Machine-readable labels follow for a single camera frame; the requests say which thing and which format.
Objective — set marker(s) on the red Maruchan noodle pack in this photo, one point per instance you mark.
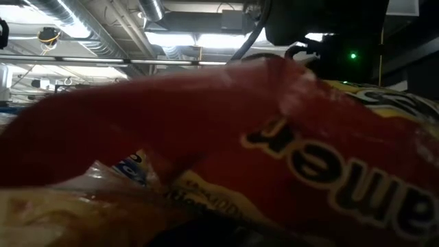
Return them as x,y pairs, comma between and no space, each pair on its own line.
205,113
394,99

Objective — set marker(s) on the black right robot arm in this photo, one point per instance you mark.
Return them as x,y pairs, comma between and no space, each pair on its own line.
326,17

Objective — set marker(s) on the blue Maruchan noodle pack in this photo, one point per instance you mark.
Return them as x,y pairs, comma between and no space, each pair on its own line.
51,212

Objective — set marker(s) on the bright ceiling light panel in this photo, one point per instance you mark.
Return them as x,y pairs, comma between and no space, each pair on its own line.
178,39

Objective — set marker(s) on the long grey overhead rail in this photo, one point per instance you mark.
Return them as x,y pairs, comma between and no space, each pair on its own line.
103,60

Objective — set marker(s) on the silver spiral air duct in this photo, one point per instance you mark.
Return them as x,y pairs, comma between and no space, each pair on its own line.
151,8
85,34

